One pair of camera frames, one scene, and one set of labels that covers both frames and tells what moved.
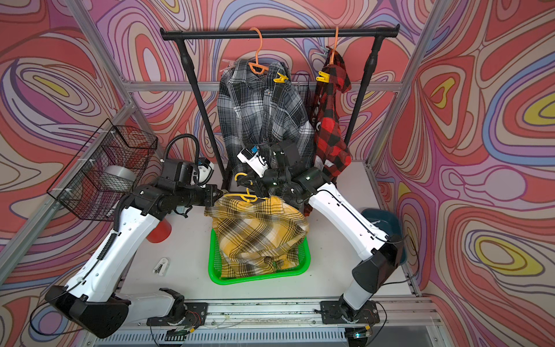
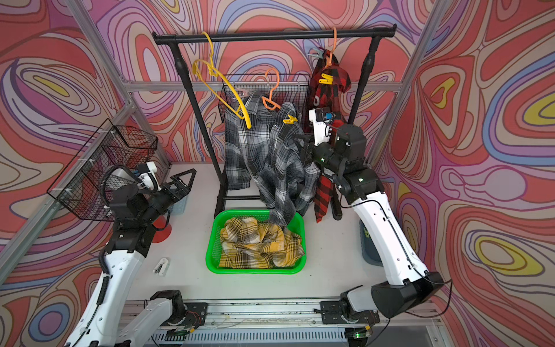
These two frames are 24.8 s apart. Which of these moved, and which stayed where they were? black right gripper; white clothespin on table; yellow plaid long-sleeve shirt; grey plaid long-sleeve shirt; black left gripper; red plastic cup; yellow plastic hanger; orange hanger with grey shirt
Moved: yellow plaid long-sleeve shirt; black right gripper; black left gripper; orange hanger with grey shirt; yellow plastic hanger; grey plaid long-sleeve shirt
Stayed: white clothespin on table; red plastic cup
